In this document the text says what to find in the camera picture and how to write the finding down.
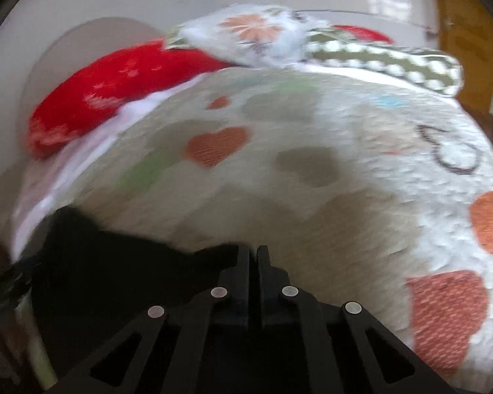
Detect white floral pillow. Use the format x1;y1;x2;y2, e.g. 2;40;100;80
176;4;314;69

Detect black pants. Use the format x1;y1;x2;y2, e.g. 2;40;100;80
29;206;242;382

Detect white bed sheet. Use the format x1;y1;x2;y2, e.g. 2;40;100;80
10;86;199;257

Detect green dotted bolster pillow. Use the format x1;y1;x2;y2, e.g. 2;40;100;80
304;29;465;98

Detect wooden door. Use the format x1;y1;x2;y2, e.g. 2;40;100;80
431;0;493;116

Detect heart patterned quilt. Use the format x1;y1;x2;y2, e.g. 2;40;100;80
10;66;493;391

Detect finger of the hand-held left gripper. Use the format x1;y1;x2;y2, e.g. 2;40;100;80
6;254;39;285

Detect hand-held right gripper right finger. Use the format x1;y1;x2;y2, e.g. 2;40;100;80
257;245;457;394

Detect beige rounded headboard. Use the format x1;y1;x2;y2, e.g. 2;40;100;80
18;16;166;109

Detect red embroidered pillow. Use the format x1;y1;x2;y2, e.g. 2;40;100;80
27;38;231;159

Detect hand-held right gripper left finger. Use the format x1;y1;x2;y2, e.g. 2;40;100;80
55;245;251;394

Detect small red pillow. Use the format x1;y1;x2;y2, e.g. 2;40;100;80
332;25;395;46

